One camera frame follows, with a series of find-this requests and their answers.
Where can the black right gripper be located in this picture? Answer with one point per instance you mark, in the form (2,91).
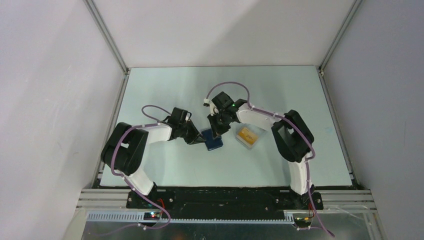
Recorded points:
(216,131)

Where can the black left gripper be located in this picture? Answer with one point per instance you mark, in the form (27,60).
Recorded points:
(195,137)

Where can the blue card holder wallet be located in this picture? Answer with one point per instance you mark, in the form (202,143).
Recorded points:
(211,143)

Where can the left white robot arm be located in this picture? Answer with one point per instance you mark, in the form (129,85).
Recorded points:
(123,151)

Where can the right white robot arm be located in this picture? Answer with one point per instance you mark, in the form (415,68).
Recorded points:
(292,137)

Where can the orange card stack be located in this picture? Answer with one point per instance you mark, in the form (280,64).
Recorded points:
(247,136)

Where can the clear plastic card tray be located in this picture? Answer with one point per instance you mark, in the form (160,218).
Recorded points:
(255,129)

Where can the left controller board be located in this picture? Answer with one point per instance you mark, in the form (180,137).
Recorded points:
(152,216)

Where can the controller board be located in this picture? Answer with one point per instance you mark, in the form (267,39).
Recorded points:
(152,216)
(303,219)

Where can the right controller board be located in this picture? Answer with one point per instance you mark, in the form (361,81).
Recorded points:
(303,219)

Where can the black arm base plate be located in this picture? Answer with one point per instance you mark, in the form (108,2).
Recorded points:
(227,203)

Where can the grey cable duct strip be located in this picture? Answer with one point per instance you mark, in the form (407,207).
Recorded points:
(137,217)

